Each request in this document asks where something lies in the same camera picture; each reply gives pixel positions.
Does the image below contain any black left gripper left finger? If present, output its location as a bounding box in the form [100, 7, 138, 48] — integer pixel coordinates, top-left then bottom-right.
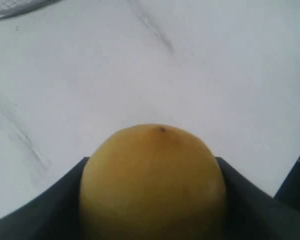
[0, 157, 88, 240]

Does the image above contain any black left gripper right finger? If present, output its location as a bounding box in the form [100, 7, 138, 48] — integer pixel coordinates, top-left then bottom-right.
[216, 157, 300, 240]

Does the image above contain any yellow lemon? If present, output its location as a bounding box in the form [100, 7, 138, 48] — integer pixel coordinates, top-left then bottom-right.
[78, 124, 227, 240]

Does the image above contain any oval wire mesh basket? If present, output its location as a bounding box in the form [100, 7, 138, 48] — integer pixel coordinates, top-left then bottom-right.
[0, 0, 59, 19]

